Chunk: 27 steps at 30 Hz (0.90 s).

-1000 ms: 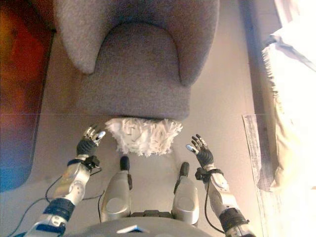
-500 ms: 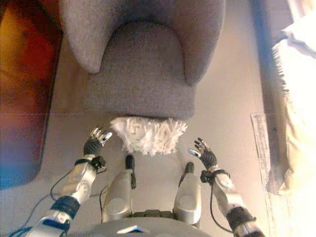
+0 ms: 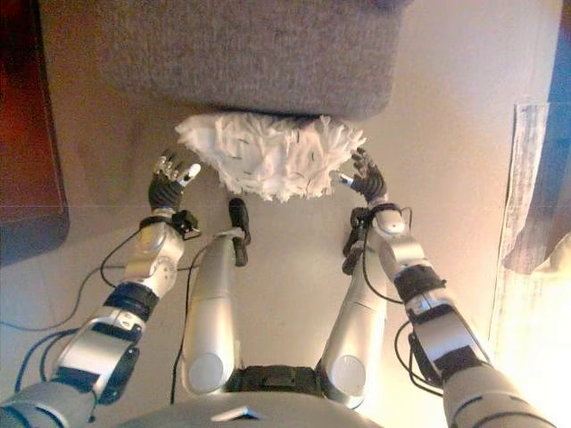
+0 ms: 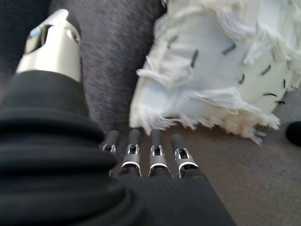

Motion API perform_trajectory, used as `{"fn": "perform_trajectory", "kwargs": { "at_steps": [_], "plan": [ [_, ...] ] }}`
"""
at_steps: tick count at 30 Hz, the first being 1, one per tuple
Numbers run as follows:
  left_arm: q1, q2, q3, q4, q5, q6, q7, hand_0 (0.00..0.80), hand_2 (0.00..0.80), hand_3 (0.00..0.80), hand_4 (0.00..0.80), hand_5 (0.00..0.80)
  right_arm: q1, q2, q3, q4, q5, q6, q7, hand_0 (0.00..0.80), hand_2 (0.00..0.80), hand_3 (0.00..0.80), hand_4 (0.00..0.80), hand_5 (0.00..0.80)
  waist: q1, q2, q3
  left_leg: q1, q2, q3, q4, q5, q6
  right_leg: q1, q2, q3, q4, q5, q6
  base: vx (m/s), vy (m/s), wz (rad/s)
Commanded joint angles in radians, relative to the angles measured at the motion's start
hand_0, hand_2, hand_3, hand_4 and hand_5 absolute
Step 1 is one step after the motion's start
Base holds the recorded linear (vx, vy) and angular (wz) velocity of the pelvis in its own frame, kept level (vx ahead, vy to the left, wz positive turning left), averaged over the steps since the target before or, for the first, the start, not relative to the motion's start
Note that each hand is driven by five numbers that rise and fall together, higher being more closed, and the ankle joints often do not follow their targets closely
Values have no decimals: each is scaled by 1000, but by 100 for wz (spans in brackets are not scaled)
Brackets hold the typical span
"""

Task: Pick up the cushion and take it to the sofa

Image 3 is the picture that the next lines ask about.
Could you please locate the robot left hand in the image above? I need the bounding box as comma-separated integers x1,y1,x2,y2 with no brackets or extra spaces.
147,149,203,213

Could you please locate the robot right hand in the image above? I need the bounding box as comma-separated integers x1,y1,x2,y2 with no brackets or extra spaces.
334,149,388,207

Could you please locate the white fringed cushion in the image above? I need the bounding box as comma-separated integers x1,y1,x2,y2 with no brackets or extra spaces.
174,111,368,204

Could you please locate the silver robot left leg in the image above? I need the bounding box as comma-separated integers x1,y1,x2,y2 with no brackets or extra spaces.
182,198,251,396

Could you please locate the silver robot leg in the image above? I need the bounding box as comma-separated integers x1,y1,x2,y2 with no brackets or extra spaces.
182,198,251,396
319,226,389,409

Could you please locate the grey fabric armchair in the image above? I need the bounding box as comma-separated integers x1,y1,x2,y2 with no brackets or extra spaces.
37,0,402,119

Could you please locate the brown wooden cabinet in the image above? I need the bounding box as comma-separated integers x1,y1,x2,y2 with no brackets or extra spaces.
0,0,70,268

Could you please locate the silver robot right leg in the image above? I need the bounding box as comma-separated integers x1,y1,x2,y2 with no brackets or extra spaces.
319,226,389,409

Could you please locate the cream duvet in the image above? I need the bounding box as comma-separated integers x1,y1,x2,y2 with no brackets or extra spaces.
533,234,571,428

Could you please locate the grey robot torso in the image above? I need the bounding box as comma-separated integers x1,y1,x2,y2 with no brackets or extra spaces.
115,365,447,428

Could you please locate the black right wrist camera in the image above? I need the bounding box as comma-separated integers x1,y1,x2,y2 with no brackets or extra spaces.
350,207,372,231

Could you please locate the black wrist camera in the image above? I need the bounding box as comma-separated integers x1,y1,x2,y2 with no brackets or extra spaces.
171,210,201,240
350,207,372,231

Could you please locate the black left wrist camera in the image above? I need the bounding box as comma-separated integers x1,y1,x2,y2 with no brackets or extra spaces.
171,210,201,240

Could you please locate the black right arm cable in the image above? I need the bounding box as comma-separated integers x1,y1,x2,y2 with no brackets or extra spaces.
360,207,414,307

